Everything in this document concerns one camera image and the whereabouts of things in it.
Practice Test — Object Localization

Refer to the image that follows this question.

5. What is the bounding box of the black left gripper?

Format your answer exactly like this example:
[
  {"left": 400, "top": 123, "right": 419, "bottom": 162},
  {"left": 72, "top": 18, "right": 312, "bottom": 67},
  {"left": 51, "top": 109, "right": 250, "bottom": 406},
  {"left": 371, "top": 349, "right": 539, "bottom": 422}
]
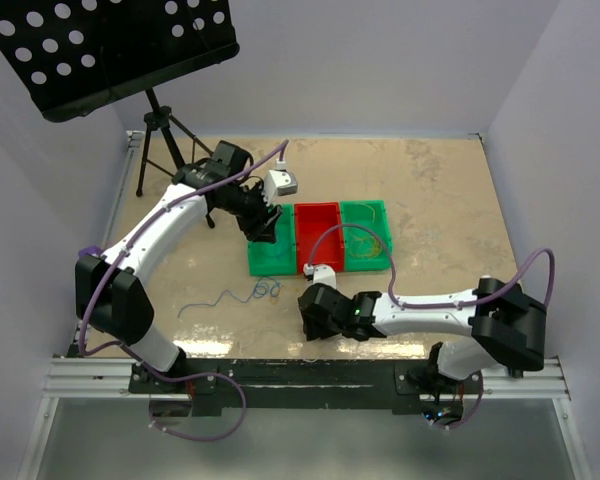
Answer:
[{"left": 218, "top": 179, "right": 283, "bottom": 243}]

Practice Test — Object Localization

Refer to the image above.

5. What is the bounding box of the yellow wire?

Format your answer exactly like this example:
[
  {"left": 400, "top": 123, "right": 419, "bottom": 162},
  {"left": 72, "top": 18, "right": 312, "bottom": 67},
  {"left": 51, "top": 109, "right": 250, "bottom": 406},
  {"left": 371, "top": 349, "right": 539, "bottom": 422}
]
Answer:
[{"left": 347, "top": 202, "right": 385, "bottom": 261}]

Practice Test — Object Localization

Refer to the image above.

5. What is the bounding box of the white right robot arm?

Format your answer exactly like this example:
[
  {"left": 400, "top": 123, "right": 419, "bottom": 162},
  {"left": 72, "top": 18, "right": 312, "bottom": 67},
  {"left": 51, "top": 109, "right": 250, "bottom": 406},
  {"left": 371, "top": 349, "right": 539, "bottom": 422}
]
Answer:
[{"left": 298, "top": 277, "right": 547, "bottom": 393}]

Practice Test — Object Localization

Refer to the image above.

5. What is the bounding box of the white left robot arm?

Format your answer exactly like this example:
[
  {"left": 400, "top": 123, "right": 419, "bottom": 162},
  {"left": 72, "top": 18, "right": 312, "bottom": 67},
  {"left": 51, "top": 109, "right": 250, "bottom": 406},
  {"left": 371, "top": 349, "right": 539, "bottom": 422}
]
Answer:
[{"left": 75, "top": 141, "right": 297, "bottom": 392}]

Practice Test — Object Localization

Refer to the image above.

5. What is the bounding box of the left green plastic bin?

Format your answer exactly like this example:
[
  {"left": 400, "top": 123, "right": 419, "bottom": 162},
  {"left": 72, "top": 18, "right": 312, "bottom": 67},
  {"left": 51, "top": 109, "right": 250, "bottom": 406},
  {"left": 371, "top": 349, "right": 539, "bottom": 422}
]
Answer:
[{"left": 247, "top": 204, "right": 297, "bottom": 277}]

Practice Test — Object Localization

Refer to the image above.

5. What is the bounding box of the green plastic bin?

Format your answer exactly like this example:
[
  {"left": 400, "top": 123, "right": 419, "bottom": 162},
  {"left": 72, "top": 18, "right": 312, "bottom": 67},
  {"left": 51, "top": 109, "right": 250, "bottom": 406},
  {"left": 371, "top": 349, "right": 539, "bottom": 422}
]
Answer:
[
  {"left": 340, "top": 200, "right": 393, "bottom": 272},
  {"left": 247, "top": 204, "right": 297, "bottom": 277}
]

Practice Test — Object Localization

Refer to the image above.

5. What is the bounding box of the red plastic bin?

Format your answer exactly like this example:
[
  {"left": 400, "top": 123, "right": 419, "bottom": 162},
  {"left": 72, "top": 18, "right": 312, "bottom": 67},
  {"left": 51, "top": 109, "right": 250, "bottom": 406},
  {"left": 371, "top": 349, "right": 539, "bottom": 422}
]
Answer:
[{"left": 294, "top": 202, "right": 345, "bottom": 274}]

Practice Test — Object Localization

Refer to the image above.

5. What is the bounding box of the right green plastic bin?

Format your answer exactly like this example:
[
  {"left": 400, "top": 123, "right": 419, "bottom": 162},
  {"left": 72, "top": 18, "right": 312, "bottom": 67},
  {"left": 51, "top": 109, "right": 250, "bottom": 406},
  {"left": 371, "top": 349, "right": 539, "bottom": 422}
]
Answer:
[{"left": 340, "top": 200, "right": 393, "bottom": 272}]

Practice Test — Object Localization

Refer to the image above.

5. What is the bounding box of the purple stand device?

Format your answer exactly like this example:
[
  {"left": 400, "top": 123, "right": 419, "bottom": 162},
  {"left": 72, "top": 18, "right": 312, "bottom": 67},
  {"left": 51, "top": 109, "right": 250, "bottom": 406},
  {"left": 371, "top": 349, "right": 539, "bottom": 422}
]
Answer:
[{"left": 78, "top": 245, "right": 104, "bottom": 258}]

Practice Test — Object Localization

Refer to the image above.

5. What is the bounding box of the black music stand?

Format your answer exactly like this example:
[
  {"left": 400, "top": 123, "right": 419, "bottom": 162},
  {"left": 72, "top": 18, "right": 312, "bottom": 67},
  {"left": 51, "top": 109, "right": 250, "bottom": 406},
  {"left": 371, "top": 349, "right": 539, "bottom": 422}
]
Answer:
[{"left": 0, "top": 0, "right": 241, "bottom": 229}]

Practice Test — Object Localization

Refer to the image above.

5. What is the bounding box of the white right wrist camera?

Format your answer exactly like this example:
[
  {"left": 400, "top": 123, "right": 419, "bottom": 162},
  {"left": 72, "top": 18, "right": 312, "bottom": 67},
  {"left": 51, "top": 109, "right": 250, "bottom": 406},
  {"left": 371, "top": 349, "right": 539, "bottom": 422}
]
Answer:
[{"left": 303, "top": 263, "right": 337, "bottom": 289}]

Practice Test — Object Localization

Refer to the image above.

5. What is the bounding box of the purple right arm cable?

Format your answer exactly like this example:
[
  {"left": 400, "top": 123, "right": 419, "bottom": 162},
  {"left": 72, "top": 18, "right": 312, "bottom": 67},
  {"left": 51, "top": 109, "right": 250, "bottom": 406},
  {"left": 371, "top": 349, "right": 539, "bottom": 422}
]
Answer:
[{"left": 307, "top": 224, "right": 556, "bottom": 312}]

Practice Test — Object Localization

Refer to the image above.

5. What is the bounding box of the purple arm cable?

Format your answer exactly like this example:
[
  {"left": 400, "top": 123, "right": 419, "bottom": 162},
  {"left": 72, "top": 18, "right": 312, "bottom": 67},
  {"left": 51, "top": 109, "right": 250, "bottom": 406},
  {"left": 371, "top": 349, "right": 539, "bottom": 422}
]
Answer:
[
  {"left": 307, "top": 224, "right": 556, "bottom": 312},
  {"left": 77, "top": 139, "right": 291, "bottom": 357}
]

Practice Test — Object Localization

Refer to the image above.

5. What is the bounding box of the blue grey wire clump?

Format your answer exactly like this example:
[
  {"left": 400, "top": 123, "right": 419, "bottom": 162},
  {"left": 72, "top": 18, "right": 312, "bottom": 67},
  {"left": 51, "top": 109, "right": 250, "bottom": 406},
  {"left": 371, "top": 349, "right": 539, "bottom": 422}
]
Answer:
[{"left": 177, "top": 277, "right": 282, "bottom": 319}]

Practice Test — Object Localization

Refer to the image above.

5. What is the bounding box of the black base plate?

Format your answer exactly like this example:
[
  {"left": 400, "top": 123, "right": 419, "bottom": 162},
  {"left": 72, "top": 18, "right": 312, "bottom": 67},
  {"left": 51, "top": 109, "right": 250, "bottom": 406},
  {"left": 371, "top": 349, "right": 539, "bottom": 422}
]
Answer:
[{"left": 129, "top": 359, "right": 481, "bottom": 416}]

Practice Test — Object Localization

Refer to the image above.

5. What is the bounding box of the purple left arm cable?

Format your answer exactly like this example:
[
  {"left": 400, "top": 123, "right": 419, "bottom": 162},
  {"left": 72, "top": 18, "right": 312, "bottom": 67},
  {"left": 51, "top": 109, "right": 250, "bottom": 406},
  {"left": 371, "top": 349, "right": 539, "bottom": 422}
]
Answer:
[{"left": 77, "top": 139, "right": 291, "bottom": 357}]

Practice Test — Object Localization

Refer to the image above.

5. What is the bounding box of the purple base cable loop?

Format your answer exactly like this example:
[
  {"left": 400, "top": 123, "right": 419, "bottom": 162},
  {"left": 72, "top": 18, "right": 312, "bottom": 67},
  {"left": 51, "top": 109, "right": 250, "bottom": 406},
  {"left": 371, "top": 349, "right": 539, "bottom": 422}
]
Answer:
[{"left": 147, "top": 372, "right": 249, "bottom": 442}]

